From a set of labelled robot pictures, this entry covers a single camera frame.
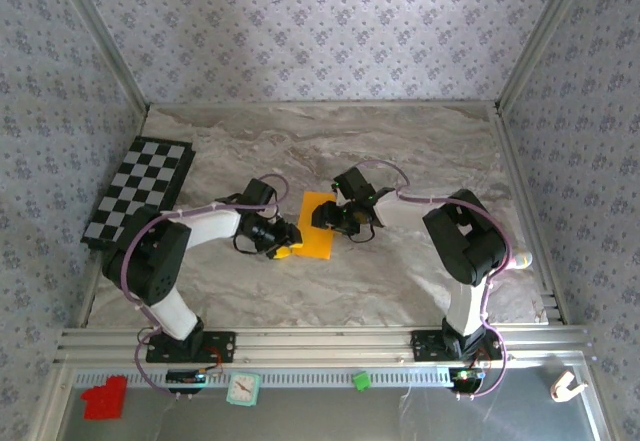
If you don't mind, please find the orange paper sheet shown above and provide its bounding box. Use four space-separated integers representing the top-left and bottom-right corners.
292 189 337 261

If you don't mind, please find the teal square clock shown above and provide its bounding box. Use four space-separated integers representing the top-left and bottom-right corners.
225 370 262 407

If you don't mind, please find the black grey checkerboard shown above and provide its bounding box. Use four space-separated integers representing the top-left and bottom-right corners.
80 134 197 252

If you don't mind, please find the left small circuit board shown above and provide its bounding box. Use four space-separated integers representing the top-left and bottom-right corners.
166 368 209 387

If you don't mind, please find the small circuit board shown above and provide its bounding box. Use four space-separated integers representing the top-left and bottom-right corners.
449 366 486 387
166 368 209 387

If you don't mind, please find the grey metal panel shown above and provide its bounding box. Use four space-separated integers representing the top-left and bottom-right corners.
37 360 616 441

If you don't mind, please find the pink toy microphone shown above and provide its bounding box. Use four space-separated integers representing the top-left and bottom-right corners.
507 249 535 272

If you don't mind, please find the right small circuit board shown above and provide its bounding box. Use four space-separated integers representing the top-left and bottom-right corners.
449 366 486 387

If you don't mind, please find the red toy brick block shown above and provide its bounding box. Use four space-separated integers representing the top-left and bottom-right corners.
79 376 127 421

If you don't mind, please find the white plastic hook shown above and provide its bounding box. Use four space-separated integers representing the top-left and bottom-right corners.
549 370 590 403

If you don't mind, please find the aluminium mounting rail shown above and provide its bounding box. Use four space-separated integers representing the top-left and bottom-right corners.
54 325 591 366

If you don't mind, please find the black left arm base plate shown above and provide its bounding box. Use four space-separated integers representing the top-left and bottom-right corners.
145 330 236 364

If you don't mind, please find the grey slotted cable duct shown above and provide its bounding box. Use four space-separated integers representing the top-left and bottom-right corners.
72 368 454 390

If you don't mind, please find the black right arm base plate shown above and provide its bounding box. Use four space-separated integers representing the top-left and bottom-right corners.
410 329 503 362

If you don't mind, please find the aluminium side rail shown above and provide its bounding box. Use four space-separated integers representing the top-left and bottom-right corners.
489 108 571 326
77 108 151 330

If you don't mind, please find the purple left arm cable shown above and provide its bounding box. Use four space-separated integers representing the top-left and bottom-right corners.
119 173 291 401

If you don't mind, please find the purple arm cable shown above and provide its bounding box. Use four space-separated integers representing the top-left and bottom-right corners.
333 159 516 401
119 173 291 401

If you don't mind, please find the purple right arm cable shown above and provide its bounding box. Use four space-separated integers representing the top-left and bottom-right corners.
333 159 516 401

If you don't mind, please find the aluminium corner post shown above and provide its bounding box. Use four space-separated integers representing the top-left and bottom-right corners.
52 0 151 115
494 0 599 115

